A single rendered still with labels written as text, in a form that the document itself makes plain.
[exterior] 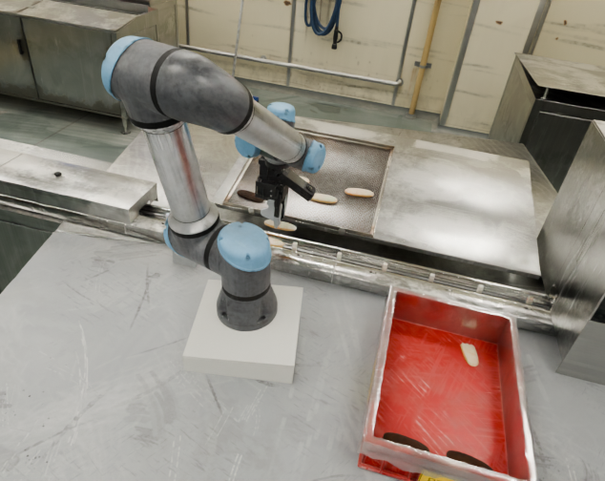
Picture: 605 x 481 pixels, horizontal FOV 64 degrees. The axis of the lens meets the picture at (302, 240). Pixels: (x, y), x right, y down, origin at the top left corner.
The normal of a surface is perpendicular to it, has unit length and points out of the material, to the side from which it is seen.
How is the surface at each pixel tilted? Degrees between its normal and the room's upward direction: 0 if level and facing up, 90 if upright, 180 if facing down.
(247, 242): 7
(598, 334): 90
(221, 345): 4
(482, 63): 90
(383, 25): 90
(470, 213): 10
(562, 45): 90
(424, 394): 0
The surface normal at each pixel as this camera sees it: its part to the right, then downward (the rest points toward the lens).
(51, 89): -0.27, 0.52
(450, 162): 0.05, -0.69
